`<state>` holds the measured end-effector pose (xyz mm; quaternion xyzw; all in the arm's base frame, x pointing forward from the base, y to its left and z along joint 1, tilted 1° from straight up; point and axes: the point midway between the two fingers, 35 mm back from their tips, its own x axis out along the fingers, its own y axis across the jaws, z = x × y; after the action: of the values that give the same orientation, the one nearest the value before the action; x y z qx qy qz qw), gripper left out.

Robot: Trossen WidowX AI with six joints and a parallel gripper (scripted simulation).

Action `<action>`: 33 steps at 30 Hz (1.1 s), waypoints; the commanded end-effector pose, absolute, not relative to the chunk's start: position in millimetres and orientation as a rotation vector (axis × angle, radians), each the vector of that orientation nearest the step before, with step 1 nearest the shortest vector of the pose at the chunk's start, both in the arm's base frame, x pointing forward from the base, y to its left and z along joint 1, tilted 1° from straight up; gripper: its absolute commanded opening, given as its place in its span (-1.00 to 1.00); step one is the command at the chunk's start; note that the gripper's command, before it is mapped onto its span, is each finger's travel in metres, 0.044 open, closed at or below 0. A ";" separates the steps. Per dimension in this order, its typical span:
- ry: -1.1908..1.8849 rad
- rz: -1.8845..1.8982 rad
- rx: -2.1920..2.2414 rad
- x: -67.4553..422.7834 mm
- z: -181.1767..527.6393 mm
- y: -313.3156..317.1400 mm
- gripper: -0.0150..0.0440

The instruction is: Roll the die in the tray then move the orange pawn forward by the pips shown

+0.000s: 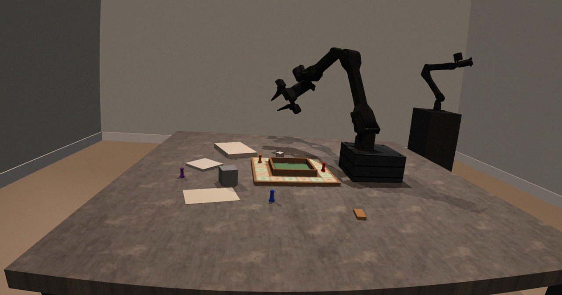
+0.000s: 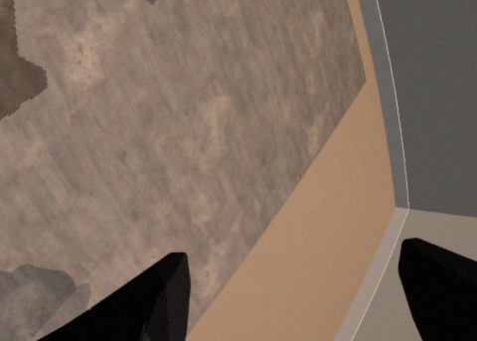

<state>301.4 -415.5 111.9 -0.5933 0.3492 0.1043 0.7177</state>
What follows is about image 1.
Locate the orange flat block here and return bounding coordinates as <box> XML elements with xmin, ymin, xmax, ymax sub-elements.
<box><xmin>353</xmin><ymin>209</ymin><xmax>366</xmax><ymax>220</ymax></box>

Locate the beige flat square tile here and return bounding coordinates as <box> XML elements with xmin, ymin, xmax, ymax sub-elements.
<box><xmin>185</xmin><ymin>158</ymin><xmax>223</xmax><ymax>172</ymax></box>

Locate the beige flat rectangular panel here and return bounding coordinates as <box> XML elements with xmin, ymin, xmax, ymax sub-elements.
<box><xmin>183</xmin><ymin>187</ymin><xmax>240</xmax><ymax>205</ymax></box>

